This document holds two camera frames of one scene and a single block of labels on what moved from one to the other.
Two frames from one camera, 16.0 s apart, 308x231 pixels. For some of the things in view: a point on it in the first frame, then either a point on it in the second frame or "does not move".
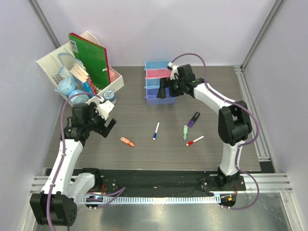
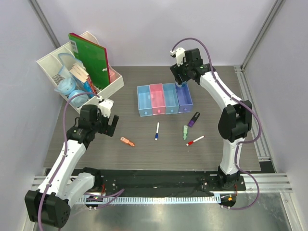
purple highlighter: x=194 y=119 does not move
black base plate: x=163 y=181 does not move
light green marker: x=185 y=132 does not move
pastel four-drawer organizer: x=155 y=70 → x=160 y=99
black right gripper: x=165 y=82 → x=176 y=70
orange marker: x=127 y=141 does not move
